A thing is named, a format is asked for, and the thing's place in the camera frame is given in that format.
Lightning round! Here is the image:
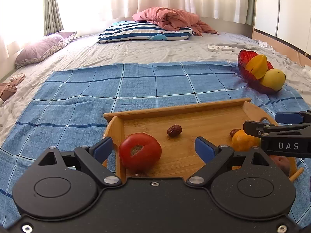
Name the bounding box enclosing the pink clothing pile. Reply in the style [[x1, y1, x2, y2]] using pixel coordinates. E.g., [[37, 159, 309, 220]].
[[0, 73, 25, 105]]

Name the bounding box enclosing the dark purple plum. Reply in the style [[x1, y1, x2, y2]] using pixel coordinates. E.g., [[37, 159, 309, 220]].
[[270, 155, 290, 177]]

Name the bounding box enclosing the green drape left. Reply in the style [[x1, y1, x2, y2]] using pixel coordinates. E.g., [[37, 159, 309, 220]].
[[43, 0, 64, 36]]

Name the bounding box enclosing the white sheer curtain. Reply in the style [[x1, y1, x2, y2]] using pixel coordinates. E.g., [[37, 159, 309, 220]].
[[1, 0, 248, 43]]

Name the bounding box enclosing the white small box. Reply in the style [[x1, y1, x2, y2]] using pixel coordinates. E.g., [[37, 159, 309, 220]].
[[208, 44, 218, 52], [218, 46, 235, 52]]

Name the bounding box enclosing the red glass fruit bowl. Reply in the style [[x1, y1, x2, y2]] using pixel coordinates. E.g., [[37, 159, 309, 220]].
[[238, 50, 280, 95]]

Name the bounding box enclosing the orange fruit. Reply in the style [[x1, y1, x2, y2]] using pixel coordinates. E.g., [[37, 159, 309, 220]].
[[231, 129, 260, 152]]

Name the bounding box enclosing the wooden serving tray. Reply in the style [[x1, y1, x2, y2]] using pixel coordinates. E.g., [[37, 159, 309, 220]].
[[103, 98, 277, 179]]

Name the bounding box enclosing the white charger cable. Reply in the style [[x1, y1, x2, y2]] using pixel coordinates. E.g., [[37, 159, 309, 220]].
[[297, 49, 311, 72]]

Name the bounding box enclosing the blue striped pillow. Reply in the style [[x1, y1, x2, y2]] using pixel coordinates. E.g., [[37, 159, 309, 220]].
[[97, 21, 194, 44]]

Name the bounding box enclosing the white crumpled cloth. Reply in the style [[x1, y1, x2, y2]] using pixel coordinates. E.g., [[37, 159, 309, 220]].
[[258, 40, 275, 53]]

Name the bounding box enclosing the yellow starfruit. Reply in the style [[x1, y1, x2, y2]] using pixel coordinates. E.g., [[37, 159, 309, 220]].
[[245, 55, 268, 79]]

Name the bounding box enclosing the red jujube date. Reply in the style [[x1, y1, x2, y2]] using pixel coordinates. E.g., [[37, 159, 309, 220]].
[[230, 128, 240, 138], [167, 125, 182, 137]]

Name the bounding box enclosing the green drape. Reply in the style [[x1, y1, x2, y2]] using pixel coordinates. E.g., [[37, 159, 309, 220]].
[[246, 0, 256, 26], [43, 0, 64, 36]]

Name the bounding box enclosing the yellow mango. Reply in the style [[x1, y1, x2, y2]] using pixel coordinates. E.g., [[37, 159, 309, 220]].
[[260, 68, 286, 91]]

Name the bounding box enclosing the blue plaid cloth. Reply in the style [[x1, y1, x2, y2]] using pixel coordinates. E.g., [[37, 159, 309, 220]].
[[1, 61, 308, 226]]

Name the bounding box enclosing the white wardrobe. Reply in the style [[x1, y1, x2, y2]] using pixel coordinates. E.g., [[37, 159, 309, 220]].
[[255, 0, 310, 54]]

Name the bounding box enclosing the green drape right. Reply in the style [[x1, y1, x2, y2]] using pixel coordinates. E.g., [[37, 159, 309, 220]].
[[246, 0, 256, 26]]

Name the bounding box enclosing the pink crumpled blanket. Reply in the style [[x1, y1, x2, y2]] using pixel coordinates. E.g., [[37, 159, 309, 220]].
[[132, 7, 218, 36]]

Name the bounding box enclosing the red tomato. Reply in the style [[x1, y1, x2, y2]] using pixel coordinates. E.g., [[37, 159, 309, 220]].
[[119, 133, 162, 173]]

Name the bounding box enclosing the grey bed sheet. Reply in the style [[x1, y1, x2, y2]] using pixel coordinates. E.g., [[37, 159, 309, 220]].
[[1, 32, 310, 141]]

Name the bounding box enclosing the purple floral pillow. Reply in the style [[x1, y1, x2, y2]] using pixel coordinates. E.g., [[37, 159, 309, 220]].
[[14, 32, 77, 69]]

